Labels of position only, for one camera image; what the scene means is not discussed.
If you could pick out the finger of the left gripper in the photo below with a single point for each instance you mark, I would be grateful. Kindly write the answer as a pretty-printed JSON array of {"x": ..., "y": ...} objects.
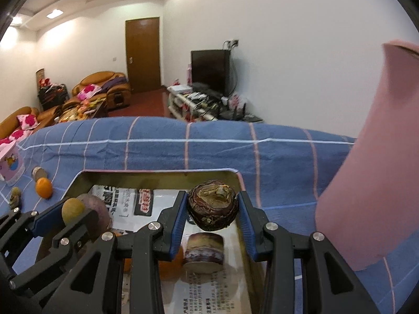
[
  {"x": 10, "y": 246},
  {"x": 64, "y": 242}
]

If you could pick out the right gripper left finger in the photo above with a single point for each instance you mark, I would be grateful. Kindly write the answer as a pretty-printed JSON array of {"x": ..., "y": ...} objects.
[{"x": 94, "y": 284}]

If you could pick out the small yellow-green fruit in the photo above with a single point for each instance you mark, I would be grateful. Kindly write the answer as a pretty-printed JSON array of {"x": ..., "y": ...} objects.
[{"x": 71, "y": 209}]

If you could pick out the orange fruit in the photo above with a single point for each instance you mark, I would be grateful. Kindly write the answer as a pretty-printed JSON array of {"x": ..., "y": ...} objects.
[{"x": 44, "y": 188}]

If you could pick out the dark brown mangosteen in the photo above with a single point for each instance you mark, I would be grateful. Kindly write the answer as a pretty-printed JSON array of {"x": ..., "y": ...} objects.
[{"x": 212, "y": 205}]

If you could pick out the small brown kiwi fruit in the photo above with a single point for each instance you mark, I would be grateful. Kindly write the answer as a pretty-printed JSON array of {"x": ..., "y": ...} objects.
[{"x": 15, "y": 198}]

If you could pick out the purple round fruit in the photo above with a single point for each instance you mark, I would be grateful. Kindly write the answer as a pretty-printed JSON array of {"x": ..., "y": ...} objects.
[{"x": 94, "y": 203}]

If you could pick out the pink cartoon mug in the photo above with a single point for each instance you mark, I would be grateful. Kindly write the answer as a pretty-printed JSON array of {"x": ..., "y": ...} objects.
[{"x": 12, "y": 164}]

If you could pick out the printed paper liner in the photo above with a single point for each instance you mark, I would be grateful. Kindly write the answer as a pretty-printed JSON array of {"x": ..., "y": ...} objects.
[{"x": 224, "y": 291}]

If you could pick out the orange in tin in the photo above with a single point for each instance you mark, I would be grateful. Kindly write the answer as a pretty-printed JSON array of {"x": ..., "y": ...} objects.
[{"x": 168, "y": 271}]

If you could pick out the pink thermos bottle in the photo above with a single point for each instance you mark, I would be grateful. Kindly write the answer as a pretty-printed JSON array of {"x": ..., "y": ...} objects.
[{"x": 371, "y": 205}]

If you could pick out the brown leather sofa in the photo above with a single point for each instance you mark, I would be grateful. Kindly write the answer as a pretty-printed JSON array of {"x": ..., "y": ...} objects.
[{"x": 28, "y": 120}]

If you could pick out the pink metal tin box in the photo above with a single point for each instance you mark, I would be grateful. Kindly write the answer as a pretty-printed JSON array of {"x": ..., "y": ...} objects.
[{"x": 181, "y": 181}]

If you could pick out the wooden coffee table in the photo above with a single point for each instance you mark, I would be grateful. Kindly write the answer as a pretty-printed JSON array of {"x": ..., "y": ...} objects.
[{"x": 84, "y": 110}]

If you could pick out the black cluttered rack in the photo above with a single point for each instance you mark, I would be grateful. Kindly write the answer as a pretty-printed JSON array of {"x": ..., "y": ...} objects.
[{"x": 51, "y": 94}]

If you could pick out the pink floral cushion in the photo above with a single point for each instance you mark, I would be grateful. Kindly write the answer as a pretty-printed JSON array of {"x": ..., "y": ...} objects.
[{"x": 88, "y": 92}]

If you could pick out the brown leather armchair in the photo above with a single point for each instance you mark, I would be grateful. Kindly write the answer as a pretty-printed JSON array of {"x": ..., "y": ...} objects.
[{"x": 114, "y": 86}]

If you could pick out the white tv stand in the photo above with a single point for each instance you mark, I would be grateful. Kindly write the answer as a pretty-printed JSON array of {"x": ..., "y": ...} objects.
[{"x": 189, "y": 106}]

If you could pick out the brown wooden door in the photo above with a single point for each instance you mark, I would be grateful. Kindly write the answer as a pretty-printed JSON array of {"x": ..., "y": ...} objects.
[{"x": 143, "y": 54}]

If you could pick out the black television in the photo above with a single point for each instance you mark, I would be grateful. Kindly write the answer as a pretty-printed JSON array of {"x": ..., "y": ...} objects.
[{"x": 211, "y": 70}]

